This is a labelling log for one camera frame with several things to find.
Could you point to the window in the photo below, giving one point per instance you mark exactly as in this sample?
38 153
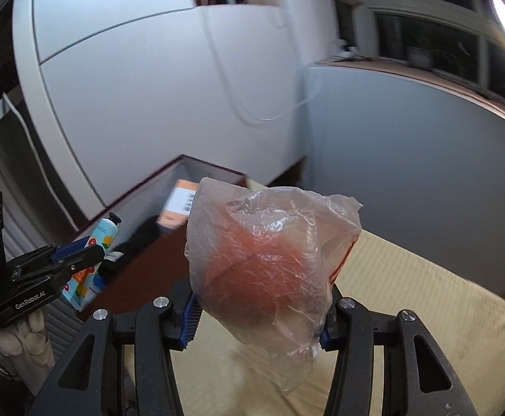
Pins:
430 30

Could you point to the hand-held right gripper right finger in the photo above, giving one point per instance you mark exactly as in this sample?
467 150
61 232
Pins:
327 338

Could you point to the white cupboard with wooden top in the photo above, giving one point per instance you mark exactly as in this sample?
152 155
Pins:
408 160

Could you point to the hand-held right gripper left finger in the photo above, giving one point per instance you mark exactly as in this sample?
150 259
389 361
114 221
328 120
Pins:
189 320

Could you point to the clear bag with orange ball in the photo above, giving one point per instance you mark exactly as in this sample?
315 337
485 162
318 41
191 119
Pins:
261 260

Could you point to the dark red storage box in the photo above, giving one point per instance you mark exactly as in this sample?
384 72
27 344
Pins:
148 260

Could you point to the person's left hand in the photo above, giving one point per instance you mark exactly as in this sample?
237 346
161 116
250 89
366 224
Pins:
22 346

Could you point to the grey ribbed radiator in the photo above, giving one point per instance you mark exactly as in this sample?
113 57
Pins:
1 173

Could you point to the orange carton with barcode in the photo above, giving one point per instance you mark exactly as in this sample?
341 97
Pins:
179 208

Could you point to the fruit print hand cream tube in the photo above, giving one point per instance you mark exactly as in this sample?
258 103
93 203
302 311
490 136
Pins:
105 234

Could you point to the white cabinet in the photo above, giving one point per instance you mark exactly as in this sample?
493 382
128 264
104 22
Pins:
148 95

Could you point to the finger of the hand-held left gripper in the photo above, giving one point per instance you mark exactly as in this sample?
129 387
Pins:
83 262
70 252

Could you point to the yellow striped bamboo mat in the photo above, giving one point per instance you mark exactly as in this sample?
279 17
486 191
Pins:
408 312

